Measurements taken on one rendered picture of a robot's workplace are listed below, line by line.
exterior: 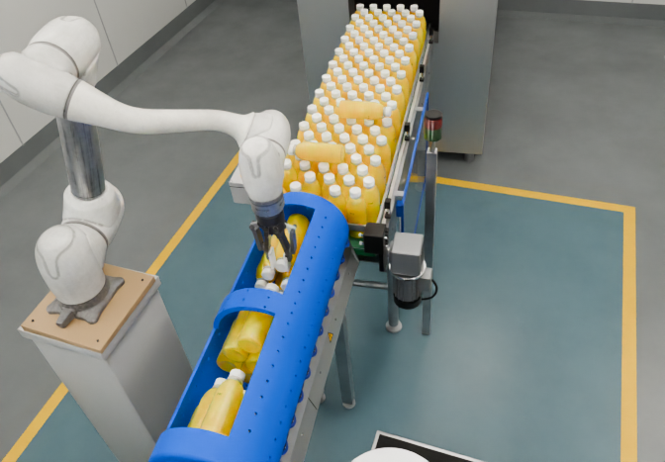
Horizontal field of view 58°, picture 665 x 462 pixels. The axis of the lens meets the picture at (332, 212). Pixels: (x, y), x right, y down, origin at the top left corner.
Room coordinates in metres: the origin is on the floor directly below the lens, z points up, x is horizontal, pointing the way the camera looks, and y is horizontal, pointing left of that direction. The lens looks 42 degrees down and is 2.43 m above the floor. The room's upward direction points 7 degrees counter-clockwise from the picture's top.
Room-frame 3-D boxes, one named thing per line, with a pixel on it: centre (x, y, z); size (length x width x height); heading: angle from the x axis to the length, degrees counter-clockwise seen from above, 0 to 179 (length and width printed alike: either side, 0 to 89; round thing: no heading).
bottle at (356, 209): (1.57, -0.09, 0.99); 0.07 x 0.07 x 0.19
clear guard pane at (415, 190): (2.01, -0.38, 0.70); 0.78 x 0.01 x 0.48; 162
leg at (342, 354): (1.41, 0.02, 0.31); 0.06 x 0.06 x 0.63; 72
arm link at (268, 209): (1.20, 0.17, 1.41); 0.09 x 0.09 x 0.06
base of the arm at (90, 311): (1.27, 0.81, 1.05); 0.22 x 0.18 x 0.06; 158
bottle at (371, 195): (1.62, -0.14, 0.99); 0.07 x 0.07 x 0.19
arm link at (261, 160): (1.21, 0.17, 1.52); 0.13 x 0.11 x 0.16; 171
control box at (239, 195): (1.78, 0.28, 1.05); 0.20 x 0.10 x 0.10; 162
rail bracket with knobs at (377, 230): (1.47, -0.13, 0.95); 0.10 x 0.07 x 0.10; 72
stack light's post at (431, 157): (1.75, -0.39, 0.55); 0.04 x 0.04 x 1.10; 72
